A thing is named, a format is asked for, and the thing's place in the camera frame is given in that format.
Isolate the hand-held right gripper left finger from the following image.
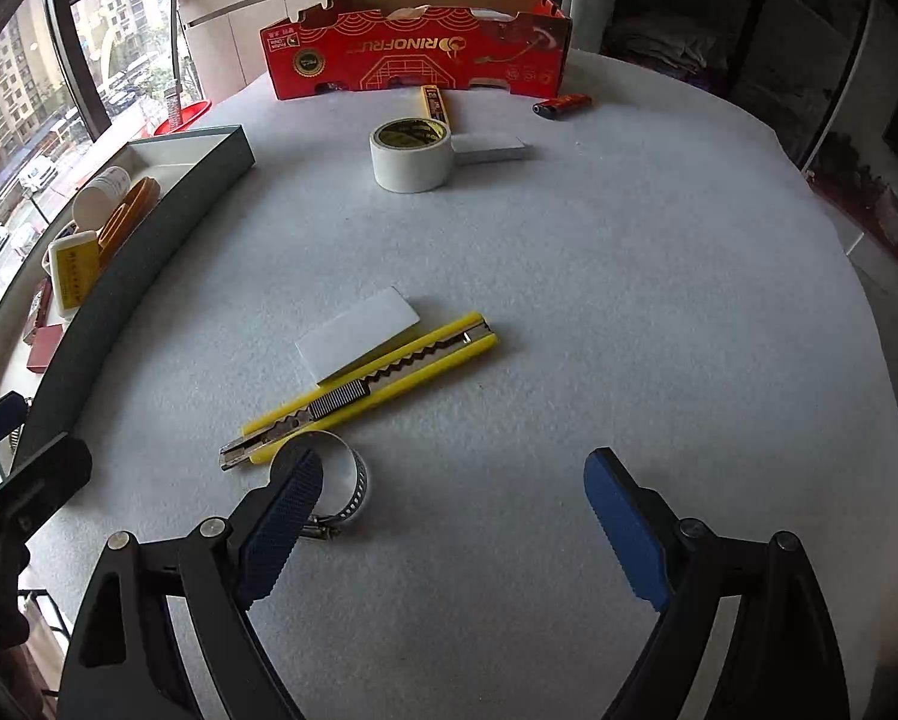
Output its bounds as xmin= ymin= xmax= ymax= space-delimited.
xmin=57 ymin=446 xmax=325 ymax=720

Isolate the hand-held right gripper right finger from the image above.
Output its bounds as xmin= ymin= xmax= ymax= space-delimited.
xmin=584 ymin=448 xmax=849 ymax=720

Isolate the dark red printed box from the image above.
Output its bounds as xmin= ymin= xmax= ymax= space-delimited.
xmin=25 ymin=324 xmax=65 ymax=374

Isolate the metal hose clamp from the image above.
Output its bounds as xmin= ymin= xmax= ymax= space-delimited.
xmin=269 ymin=431 xmax=371 ymax=541

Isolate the white bottle yellow label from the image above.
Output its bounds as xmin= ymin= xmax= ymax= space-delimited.
xmin=41 ymin=229 xmax=101 ymax=318

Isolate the large brown tape roll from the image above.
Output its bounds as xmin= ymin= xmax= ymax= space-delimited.
xmin=96 ymin=176 xmax=161 ymax=269

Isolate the white bottle blue print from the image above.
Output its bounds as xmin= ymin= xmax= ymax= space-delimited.
xmin=71 ymin=166 xmax=133 ymax=230

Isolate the dark green tray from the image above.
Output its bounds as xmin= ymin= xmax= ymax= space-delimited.
xmin=0 ymin=124 xmax=257 ymax=458

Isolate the yellow utility knife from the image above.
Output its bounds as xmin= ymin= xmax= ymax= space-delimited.
xmin=218 ymin=311 xmax=502 ymax=472

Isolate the white card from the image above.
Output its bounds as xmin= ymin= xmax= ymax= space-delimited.
xmin=295 ymin=286 xmax=421 ymax=389

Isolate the red basin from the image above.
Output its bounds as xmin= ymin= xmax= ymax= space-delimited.
xmin=152 ymin=97 xmax=211 ymax=137

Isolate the white tape roll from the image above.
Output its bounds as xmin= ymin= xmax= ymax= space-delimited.
xmin=369 ymin=118 xmax=457 ymax=194

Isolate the grey rectangular block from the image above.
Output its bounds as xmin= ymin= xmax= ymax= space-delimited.
xmin=449 ymin=133 xmax=528 ymax=164

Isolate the red lighter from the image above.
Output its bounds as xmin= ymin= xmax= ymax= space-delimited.
xmin=533 ymin=94 xmax=594 ymax=119

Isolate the small yellow blade box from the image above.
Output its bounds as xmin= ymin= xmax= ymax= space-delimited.
xmin=419 ymin=84 xmax=454 ymax=128

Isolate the red cardboard box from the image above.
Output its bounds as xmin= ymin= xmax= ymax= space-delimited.
xmin=260 ymin=0 xmax=573 ymax=101

